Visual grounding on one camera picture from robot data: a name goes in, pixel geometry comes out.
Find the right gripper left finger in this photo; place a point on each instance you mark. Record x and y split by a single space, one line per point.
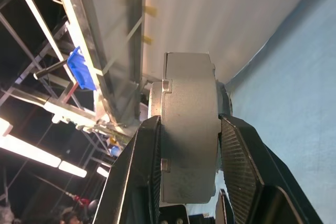
131 171

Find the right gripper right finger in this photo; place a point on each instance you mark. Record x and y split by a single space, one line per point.
244 161

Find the grey toothed motor lid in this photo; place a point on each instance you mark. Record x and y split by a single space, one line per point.
155 98

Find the grey motor housing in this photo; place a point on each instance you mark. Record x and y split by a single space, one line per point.
191 103

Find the short fluorescent lamp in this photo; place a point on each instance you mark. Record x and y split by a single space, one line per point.
72 169

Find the dark-haired person head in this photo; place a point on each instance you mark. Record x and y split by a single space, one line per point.
69 217

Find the blue table cover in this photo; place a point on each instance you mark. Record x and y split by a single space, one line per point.
288 77

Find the long fluorescent lamp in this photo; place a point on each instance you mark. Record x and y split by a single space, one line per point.
29 150

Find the blue plastic bin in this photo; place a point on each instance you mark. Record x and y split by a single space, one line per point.
80 72

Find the yellow clip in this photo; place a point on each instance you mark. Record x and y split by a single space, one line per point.
151 11
147 39

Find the metal shelf rack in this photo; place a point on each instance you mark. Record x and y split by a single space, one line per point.
29 11

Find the aluminium backdrop frame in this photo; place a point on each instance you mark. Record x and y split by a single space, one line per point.
86 37

